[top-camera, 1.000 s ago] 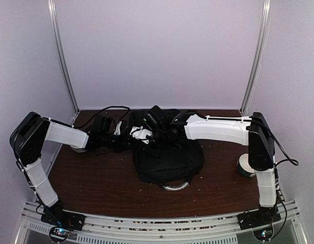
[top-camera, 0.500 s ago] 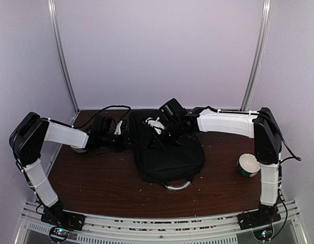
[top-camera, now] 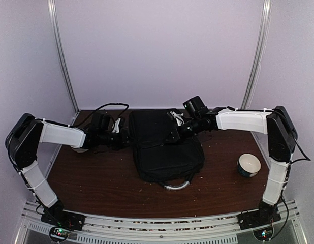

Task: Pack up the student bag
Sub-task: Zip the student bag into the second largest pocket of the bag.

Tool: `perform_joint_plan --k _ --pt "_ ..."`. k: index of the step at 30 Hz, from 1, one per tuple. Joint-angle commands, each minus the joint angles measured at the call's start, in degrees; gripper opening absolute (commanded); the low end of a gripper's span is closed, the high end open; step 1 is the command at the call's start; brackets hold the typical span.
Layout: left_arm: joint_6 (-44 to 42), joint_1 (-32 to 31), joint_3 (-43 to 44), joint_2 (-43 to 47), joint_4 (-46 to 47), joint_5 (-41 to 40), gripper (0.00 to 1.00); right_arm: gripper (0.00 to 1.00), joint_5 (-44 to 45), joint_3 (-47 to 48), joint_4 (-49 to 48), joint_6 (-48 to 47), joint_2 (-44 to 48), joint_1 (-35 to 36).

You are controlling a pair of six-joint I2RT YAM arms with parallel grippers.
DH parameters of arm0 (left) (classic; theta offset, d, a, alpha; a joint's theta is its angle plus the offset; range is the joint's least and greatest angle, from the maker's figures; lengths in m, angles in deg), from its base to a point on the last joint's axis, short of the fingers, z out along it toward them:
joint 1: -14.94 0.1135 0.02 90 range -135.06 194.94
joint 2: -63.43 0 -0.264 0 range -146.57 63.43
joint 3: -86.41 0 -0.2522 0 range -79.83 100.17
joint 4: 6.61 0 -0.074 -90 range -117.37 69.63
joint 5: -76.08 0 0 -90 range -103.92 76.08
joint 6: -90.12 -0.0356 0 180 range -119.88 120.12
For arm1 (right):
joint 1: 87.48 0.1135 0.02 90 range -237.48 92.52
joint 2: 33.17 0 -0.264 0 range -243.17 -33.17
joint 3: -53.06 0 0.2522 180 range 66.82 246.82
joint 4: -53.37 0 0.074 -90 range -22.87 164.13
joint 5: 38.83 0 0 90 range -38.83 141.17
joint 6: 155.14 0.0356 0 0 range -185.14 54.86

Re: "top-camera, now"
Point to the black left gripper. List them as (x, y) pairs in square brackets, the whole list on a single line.
[(122, 143)]

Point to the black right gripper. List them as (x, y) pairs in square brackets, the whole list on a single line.
[(176, 132)]

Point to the black student backpack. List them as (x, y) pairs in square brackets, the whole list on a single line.
[(172, 166)]

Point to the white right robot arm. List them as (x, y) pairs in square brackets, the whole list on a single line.
[(275, 123)]

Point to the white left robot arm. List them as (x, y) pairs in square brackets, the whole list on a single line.
[(25, 140)]

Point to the blue white ceramic bowl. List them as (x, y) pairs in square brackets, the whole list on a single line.
[(248, 165)]

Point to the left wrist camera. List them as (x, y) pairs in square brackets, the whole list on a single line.
[(100, 122)]

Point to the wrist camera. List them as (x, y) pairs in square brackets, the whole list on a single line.
[(100, 122), (195, 107)]

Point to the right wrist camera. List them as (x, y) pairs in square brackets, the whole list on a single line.
[(195, 107)]

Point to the left aluminium corner post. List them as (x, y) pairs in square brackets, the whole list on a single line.
[(61, 55)]

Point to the aluminium corner post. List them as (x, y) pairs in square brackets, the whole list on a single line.
[(61, 55), (259, 51)]

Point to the right aluminium corner post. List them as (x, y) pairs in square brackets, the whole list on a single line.
[(259, 51)]

